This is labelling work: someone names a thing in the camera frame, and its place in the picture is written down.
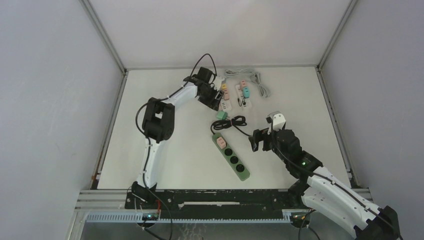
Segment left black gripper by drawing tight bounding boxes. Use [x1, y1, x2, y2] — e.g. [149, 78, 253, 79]
[198, 83, 224, 111]

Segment white power strip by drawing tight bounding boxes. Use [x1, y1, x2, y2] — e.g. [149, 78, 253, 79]
[220, 90, 232, 112]
[235, 84, 252, 110]

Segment green charger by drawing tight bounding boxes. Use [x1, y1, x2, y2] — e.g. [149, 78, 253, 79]
[216, 110, 228, 121]

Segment green power strip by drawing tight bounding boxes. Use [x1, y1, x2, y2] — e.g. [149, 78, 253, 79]
[212, 133, 251, 182]

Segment teal blue charger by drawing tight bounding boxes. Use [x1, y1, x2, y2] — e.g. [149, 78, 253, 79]
[241, 87, 251, 99]

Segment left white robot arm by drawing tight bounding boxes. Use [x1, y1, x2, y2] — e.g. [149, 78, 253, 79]
[131, 67, 224, 209]

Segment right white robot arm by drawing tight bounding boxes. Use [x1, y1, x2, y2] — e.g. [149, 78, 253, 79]
[248, 128, 402, 240]

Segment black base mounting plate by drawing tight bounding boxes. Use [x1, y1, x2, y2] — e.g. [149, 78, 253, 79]
[124, 189, 308, 221]

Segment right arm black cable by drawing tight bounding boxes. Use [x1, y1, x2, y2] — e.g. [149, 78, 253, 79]
[268, 119, 403, 240]

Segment grey cord of near strip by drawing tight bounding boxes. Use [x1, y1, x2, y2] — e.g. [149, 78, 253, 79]
[250, 72, 271, 99]

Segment white slotted cable duct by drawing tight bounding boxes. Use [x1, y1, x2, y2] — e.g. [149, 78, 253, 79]
[86, 212, 293, 223]

